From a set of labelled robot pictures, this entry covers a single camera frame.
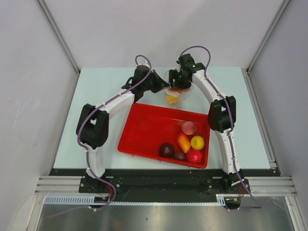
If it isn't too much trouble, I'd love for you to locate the clear zip top bag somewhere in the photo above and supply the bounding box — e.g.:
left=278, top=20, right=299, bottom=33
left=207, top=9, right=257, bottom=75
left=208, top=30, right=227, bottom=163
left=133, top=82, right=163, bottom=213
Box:
left=163, top=70, right=192, bottom=107

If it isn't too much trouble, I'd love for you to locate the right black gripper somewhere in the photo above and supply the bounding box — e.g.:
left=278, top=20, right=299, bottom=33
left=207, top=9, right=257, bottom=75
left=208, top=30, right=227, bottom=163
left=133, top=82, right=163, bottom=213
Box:
left=167, top=70, right=191, bottom=93

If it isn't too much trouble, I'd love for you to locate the purple cable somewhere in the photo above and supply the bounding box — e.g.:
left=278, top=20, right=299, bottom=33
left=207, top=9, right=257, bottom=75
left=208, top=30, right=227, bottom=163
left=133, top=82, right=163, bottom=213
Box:
left=48, top=55, right=154, bottom=218
left=179, top=45, right=262, bottom=209

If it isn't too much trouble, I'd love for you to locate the right aluminium frame post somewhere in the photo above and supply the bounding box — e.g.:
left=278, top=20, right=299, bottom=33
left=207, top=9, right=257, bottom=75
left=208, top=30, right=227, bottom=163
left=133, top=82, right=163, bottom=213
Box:
left=245, top=0, right=292, bottom=74

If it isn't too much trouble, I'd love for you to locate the yellow fake lemon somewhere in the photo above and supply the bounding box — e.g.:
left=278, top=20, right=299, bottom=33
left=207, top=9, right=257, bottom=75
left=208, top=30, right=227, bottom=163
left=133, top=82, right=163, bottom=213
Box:
left=191, top=136, right=205, bottom=150

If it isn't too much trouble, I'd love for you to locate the pink fake peach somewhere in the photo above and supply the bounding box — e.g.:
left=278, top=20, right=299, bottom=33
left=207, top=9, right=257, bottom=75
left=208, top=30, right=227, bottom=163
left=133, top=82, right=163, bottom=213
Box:
left=181, top=121, right=196, bottom=136

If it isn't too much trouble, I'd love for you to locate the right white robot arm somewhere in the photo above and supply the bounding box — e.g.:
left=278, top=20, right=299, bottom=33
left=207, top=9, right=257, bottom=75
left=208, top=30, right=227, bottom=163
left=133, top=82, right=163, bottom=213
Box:
left=168, top=53, right=243, bottom=193

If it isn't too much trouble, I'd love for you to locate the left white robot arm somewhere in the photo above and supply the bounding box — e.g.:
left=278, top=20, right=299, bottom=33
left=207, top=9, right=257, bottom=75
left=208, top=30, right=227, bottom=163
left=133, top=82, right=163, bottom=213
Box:
left=76, top=62, right=170, bottom=193

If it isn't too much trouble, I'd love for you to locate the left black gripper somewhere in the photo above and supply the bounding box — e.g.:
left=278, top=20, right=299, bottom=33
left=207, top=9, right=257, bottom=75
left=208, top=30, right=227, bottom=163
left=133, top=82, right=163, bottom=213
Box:
left=142, top=70, right=169, bottom=94

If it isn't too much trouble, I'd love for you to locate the red plastic tray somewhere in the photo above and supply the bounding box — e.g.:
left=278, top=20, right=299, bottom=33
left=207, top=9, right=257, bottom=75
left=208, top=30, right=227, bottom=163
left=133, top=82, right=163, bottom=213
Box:
left=118, top=103, right=210, bottom=168

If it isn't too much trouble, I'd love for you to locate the red fake apple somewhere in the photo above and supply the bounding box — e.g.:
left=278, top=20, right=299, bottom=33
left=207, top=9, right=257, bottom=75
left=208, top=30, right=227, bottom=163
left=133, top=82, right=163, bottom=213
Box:
left=186, top=149, right=203, bottom=163

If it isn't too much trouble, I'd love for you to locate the yellow fake apple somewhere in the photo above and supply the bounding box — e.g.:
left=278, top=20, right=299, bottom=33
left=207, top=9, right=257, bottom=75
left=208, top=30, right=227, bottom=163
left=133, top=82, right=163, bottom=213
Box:
left=166, top=94, right=180, bottom=105

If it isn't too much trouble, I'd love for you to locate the left aluminium frame post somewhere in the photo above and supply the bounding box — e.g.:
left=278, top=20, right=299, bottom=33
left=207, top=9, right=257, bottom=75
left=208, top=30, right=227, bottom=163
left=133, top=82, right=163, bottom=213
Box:
left=35, top=0, right=81, bottom=76

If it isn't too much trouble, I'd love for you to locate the white slotted cable duct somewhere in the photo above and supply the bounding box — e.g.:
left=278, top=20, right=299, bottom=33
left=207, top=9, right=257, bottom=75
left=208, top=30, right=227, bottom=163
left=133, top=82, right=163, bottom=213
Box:
left=44, top=193, right=242, bottom=207

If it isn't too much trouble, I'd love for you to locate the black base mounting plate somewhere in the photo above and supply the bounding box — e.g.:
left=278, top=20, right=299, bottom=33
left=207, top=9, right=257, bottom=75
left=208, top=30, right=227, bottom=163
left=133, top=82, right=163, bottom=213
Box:
left=49, top=168, right=281, bottom=203

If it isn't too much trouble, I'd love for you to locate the dark purple fake fruit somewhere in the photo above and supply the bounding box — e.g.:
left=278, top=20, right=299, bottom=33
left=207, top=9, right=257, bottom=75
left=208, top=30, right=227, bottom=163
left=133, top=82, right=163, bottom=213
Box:
left=159, top=142, right=175, bottom=158

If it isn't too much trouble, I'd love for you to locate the aluminium frame post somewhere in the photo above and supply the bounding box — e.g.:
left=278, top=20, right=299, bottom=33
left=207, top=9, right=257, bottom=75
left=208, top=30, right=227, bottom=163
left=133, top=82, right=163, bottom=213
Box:
left=245, top=0, right=292, bottom=74
left=35, top=0, right=81, bottom=76

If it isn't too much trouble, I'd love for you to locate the dark maroon fake fig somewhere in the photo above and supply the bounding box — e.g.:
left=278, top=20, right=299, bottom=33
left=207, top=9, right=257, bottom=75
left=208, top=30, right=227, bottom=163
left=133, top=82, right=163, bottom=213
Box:
left=173, top=152, right=186, bottom=161

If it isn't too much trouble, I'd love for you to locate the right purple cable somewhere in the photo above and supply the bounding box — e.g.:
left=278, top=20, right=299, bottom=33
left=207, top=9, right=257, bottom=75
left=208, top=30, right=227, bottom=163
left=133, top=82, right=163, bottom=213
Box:
left=179, top=45, right=262, bottom=209

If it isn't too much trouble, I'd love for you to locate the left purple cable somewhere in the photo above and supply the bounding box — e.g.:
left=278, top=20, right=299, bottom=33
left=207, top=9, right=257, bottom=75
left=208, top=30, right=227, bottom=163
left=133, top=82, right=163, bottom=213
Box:
left=48, top=55, right=154, bottom=218

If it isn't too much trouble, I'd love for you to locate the aluminium front rail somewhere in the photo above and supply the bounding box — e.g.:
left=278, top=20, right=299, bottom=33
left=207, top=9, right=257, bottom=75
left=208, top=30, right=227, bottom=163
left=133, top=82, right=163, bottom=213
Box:
left=35, top=176, right=297, bottom=196

